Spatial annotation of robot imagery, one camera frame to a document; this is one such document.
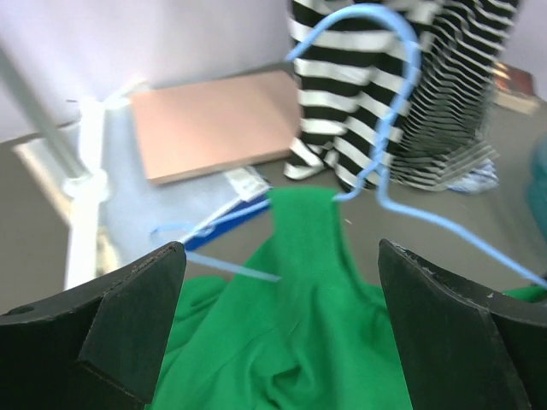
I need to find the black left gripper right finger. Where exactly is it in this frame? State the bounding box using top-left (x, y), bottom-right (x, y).
top-left (378, 240), bottom-right (546, 409)

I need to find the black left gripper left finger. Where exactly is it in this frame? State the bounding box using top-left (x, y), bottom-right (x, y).
top-left (1, 242), bottom-right (186, 409)

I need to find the green tank top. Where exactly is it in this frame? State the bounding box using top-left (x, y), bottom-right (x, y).
top-left (144, 187), bottom-right (547, 410)

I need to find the blue white striped tank top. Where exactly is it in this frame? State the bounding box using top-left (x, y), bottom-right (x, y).
top-left (448, 160), bottom-right (499, 195)

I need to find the thin black white striped top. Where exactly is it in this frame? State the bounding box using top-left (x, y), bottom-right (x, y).
top-left (391, 1), bottom-right (520, 191)

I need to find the wide black white striped top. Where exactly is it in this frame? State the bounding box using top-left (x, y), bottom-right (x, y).
top-left (284, 1), bottom-right (437, 190)

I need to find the blue white folder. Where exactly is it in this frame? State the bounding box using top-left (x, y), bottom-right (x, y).
top-left (102, 107), bottom-right (270, 263)

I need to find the white rack base foot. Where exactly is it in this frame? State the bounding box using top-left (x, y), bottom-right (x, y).
top-left (63, 97), bottom-right (109, 290)

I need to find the teal transparent plastic basket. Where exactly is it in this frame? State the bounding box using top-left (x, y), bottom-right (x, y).
top-left (526, 135), bottom-right (547, 238)

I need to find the grey rack pole left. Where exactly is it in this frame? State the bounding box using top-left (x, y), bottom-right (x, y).
top-left (1, 47), bottom-right (90, 179)

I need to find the pink brown notebook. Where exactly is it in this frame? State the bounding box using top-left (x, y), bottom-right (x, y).
top-left (130, 70), bottom-right (300, 185)

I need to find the orange cover book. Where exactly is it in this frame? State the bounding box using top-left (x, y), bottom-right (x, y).
top-left (493, 62), bottom-right (540, 115)

